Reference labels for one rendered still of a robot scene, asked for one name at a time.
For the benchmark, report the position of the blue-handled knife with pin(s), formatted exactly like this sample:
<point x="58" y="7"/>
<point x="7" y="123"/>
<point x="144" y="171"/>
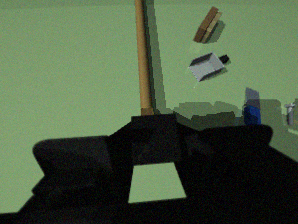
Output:
<point x="252" y="111"/>

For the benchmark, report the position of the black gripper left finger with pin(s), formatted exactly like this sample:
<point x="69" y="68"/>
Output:
<point x="111" y="153"/>

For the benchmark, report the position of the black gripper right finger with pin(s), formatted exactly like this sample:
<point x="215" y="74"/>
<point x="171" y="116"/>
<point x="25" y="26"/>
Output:
<point x="197" y="149"/>

